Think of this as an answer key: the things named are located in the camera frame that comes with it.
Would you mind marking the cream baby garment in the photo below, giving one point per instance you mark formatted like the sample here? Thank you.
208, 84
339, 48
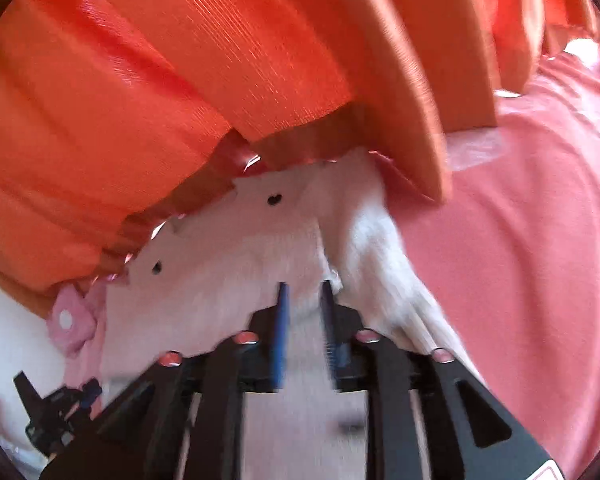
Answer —
260, 260

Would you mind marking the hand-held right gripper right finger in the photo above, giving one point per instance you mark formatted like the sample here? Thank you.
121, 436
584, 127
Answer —
330, 340

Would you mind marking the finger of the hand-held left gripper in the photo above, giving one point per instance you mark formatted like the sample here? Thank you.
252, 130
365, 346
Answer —
82, 395

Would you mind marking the orange curtain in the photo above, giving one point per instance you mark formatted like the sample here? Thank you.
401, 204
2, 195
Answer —
205, 85

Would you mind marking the pink bed sheet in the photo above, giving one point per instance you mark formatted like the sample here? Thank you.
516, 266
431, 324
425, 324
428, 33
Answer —
520, 260

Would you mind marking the pink cloth with white dot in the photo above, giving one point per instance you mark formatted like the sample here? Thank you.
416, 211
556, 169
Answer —
72, 322

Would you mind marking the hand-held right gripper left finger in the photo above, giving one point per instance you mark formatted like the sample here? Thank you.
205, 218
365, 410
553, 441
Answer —
280, 340

